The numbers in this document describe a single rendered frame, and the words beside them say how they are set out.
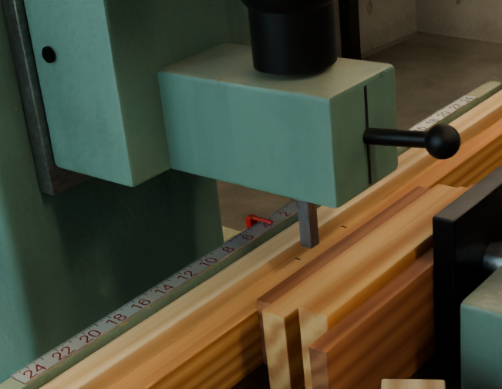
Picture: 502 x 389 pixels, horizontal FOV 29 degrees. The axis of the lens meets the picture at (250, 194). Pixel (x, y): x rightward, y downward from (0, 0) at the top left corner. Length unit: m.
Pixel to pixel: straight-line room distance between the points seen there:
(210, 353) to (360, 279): 0.10
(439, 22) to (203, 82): 4.03
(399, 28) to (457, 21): 0.27
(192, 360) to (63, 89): 0.20
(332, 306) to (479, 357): 0.09
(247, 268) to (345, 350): 0.12
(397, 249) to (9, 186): 0.27
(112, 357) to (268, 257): 0.14
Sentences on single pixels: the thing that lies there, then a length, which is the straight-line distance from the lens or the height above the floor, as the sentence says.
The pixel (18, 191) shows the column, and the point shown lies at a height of 0.99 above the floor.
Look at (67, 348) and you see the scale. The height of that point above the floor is 0.96.
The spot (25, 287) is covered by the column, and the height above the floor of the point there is 0.92.
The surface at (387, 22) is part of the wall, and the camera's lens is 4.50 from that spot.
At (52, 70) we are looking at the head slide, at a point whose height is 1.07.
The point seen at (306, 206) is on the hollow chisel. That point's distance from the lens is 0.62.
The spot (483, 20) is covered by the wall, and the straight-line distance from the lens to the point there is 4.48.
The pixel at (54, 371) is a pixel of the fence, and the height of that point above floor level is 0.95.
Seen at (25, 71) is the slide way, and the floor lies 1.07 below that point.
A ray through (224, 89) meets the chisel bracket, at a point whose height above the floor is 1.06.
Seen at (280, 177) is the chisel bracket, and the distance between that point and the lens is 0.58.
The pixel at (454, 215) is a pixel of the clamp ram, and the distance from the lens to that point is 0.57.
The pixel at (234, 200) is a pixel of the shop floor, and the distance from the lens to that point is 3.04.
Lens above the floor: 1.24
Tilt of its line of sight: 24 degrees down
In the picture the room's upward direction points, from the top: 6 degrees counter-clockwise
